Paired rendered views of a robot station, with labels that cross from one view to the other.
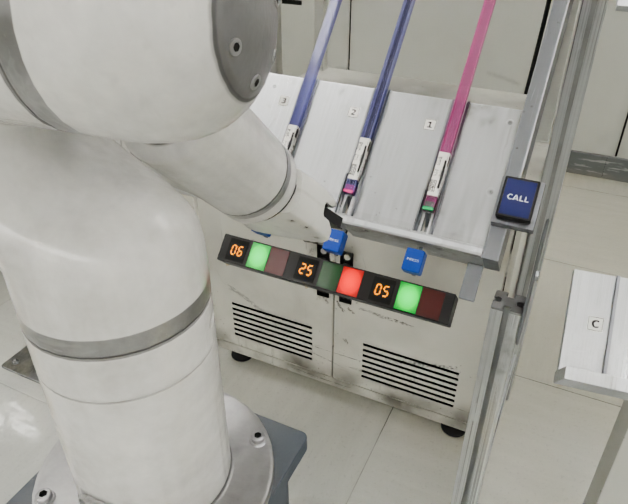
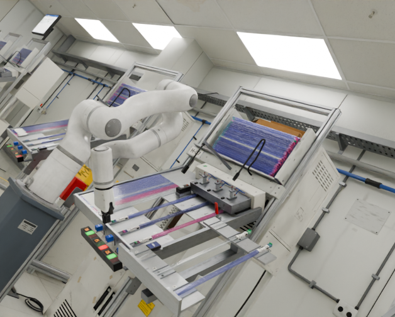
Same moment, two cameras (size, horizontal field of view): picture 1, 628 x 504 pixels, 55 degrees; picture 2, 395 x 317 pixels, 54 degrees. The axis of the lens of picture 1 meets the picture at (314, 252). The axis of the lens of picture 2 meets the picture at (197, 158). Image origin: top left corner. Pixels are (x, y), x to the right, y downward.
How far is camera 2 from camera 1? 1.24 m
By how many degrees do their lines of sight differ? 47
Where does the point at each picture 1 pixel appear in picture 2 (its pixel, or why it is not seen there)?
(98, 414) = (51, 160)
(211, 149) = (100, 156)
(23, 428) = not seen: outside the picture
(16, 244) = (70, 133)
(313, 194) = (111, 195)
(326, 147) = (129, 224)
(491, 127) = (166, 239)
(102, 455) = (44, 168)
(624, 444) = not seen: outside the picture
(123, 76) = (97, 119)
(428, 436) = not seen: outside the picture
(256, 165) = (104, 170)
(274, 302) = (78, 305)
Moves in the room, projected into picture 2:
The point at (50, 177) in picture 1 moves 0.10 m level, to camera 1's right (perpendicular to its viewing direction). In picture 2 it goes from (80, 133) to (97, 146)
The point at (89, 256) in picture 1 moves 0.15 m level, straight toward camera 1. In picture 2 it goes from (75, 139) to (65, 132)
